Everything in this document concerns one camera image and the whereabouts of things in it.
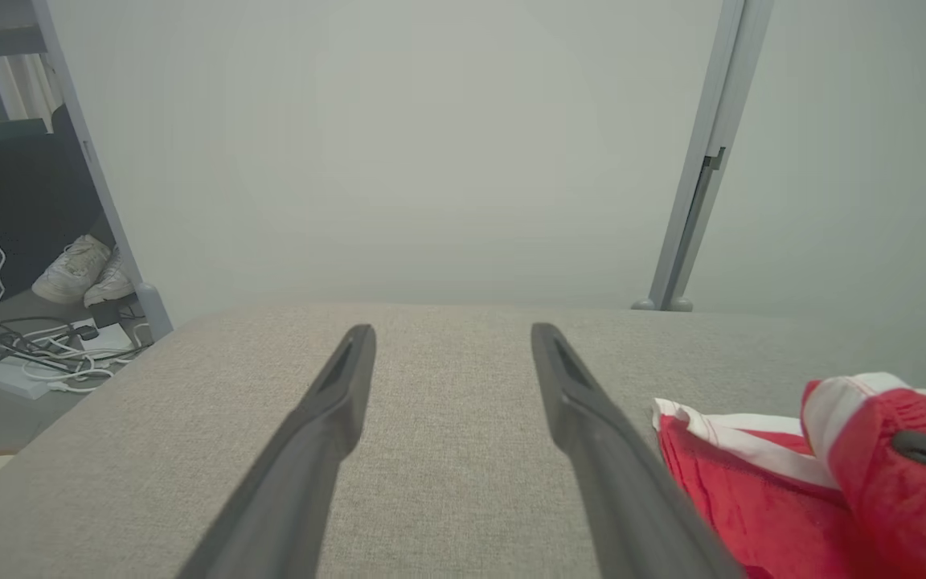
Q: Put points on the red white-trimmed shorts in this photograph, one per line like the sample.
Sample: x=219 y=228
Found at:
x=873 y=515

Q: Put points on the white curtain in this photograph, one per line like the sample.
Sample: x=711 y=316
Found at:
x=25 y=80

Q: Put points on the white power strip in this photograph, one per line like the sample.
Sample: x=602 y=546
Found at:
x=13 y=378

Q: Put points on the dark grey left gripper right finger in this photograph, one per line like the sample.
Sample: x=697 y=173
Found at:
x=624 y=498

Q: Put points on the grey single-foot partition post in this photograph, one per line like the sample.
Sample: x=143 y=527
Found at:
x=89 y=161

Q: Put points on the white sneaker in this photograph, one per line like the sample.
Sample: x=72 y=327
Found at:
x=113 y=285
x=69 y=269

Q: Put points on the grey double-foot partition post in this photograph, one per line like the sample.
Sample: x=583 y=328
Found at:
x=720 y=80

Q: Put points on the black power adapter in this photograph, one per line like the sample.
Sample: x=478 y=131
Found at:
x=101 y=314

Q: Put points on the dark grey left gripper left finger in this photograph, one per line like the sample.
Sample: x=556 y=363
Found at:
x=302 y=482

